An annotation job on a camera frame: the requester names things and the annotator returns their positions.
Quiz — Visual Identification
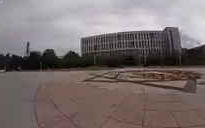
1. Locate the row of trees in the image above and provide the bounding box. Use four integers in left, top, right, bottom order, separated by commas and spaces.
0, 48, 131, 71

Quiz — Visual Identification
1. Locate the grey stone block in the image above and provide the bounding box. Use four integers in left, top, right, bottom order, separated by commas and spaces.
183, 78, 198, 94

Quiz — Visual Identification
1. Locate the large grey curved building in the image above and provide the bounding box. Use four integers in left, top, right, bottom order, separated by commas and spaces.
79, 26, 184, 66

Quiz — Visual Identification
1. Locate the tall tower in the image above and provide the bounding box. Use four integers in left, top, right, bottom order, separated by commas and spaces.
25, 41, 31, 57

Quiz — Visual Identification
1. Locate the bed of dry plants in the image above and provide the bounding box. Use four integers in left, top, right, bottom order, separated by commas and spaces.
80, 68, 205, 91

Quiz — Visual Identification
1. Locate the grey stone paved plaza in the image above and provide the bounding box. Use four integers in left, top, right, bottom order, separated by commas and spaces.
0, 66, 205, 128

